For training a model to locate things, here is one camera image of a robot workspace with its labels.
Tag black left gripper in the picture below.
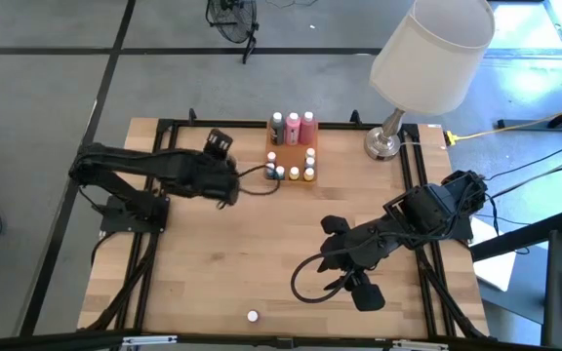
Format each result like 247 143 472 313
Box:
178 129 241 209

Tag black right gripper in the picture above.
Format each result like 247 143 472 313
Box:
316 214 394 313

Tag dark grey paint bottle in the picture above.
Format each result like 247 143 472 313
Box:
269 111 286 146

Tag tall pink labelled paint bottle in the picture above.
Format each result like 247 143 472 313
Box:
284 111 301 146

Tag coral pink paint bottle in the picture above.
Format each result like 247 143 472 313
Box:
299 110 318 145

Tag orange plastic bin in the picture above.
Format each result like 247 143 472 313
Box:
264 120 320 185

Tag white paper sheet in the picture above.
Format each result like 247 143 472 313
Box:
469 215 518 293

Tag black floor fan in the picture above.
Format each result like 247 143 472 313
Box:
205 0 261 65

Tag black desk leg bar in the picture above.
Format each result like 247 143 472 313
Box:
468 209 562 263

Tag silver table lamp white shade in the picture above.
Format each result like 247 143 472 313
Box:
363 0 497 162

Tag black desk leg stand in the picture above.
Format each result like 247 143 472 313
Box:
497 91 562 132

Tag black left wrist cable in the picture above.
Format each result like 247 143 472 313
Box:
235 163 283 197

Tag black aluminium frame post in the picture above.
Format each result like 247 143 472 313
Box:
0 107 562 351

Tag white lamp cord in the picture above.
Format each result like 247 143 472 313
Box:
399 139 449 150

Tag yellow hanging cable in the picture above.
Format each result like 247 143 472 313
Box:
444 99 562 146

